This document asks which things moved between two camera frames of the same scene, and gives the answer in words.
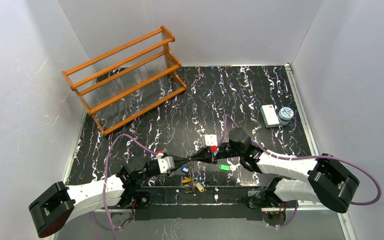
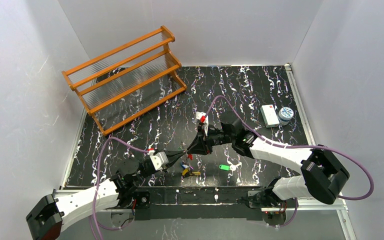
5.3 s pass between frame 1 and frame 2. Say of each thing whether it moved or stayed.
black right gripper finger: moved
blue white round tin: stayed
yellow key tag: moved
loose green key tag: stayed
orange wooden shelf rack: stayed
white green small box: stayed
